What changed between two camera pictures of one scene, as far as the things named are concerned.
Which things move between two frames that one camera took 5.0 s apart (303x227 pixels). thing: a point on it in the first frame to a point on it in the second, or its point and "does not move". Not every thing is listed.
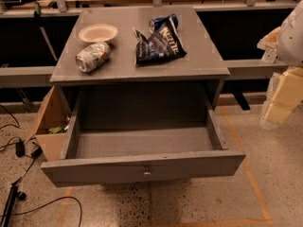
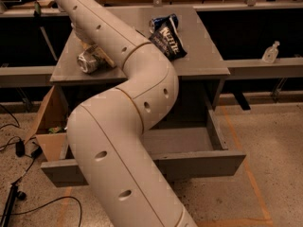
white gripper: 291,40 to 80,34
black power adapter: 20,148 does not move
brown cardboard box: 51,124 does not move
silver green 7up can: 90,59 does not move
